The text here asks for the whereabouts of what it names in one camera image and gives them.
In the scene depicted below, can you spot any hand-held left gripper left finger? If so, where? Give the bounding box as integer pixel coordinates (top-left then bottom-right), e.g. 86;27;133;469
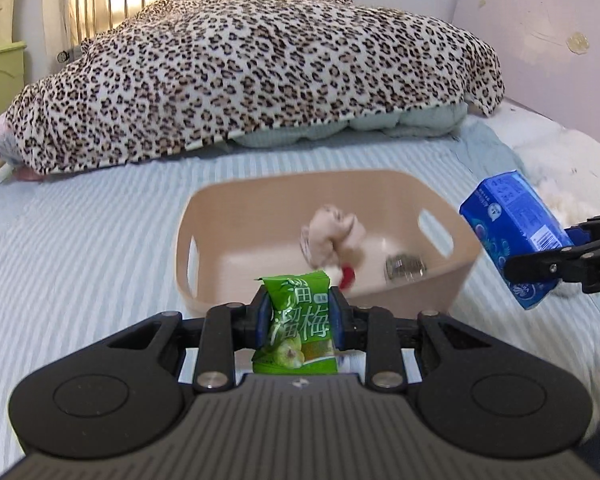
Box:
96;291;272;394

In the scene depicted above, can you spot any silver foil packet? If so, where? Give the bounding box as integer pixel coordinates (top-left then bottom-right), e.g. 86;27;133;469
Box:
384;253;427;282

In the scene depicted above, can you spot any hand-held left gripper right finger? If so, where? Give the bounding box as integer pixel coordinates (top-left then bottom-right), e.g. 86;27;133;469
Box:
329;287;487;392

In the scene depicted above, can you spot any beige plush toy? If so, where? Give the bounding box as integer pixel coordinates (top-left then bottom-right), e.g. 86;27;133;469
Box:
299;204;369;292

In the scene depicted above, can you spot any blue striped bed sheet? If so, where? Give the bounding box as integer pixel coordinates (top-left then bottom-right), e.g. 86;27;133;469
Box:
0;122;600;461

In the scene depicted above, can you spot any lavender headboard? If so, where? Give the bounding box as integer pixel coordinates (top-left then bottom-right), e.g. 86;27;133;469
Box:
449;0;600;157

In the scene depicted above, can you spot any blue tissue packet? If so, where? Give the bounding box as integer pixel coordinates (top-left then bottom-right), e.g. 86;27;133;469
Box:
458;169;576;311

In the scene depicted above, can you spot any white fluffy blanket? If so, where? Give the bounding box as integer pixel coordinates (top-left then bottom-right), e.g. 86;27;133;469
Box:
509;109;600;302

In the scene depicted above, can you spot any green snack packet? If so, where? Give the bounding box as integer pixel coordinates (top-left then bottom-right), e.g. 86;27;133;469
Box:
251;269;342;376

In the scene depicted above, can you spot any leopard print blanket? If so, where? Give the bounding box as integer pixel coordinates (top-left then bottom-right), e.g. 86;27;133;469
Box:
4;0;505;177

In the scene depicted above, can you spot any beige plastic basket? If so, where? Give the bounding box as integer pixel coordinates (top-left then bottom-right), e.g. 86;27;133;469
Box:
175;169;484;319

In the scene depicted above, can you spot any green cabinet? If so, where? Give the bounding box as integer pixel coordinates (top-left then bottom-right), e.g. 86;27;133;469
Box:
0;41;27;135

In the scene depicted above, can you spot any pale green quilt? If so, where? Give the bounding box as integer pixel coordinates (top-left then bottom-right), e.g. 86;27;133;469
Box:
229;102;469;149

